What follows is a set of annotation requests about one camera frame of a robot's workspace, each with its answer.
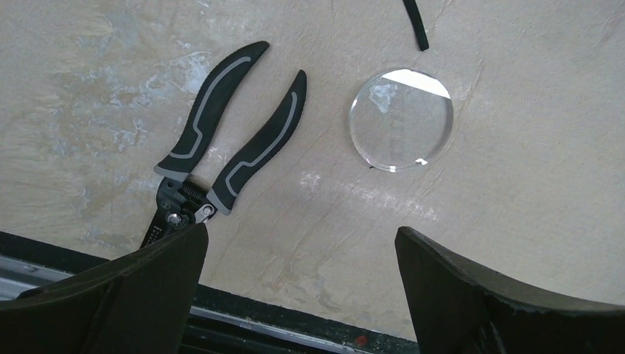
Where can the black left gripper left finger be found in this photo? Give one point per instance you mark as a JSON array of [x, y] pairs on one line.
[[138, 303]]

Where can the clear round disc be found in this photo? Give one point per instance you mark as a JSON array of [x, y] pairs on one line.
[[400, 120]]

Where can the black handled pliers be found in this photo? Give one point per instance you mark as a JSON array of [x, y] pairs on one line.
[[210, 164]]

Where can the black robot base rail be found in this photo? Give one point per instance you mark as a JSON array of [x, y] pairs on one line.
[[219, 322]]

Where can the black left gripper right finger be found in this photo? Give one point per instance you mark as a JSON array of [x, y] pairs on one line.
[[460, 306]]

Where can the yellow tape measure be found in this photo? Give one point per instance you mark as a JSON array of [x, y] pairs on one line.
[[414, 15]]

